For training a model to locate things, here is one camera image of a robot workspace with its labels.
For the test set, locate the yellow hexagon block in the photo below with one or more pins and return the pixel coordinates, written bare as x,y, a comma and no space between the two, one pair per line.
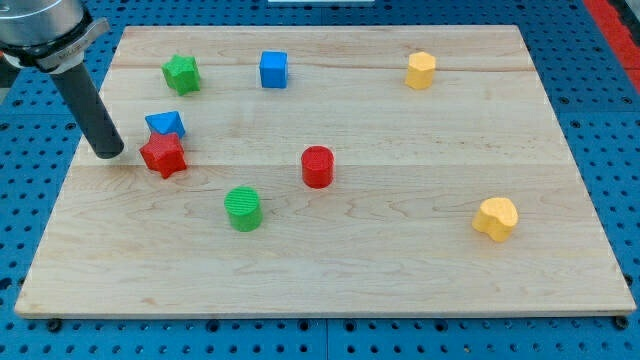
420,70

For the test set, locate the red cylinder block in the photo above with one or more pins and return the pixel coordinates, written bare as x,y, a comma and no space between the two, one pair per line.
317,166

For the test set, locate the green cylinder block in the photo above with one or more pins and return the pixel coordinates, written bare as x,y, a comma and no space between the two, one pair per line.
243,207

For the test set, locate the wooden board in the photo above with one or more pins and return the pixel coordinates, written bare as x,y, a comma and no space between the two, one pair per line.
390,237

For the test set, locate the blue cube block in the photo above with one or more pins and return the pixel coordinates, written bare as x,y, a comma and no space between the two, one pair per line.
273,69

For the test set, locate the red star block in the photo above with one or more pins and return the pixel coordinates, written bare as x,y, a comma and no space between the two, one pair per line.
164,154

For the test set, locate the blue triangle block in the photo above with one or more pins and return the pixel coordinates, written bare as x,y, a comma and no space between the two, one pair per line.
166,123

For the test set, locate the green star block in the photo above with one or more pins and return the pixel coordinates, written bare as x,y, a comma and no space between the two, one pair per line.
181,74

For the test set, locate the yellow heart block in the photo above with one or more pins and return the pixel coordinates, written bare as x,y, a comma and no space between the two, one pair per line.
497,217

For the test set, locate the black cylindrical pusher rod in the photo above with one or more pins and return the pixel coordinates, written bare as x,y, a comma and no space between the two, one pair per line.
82,98

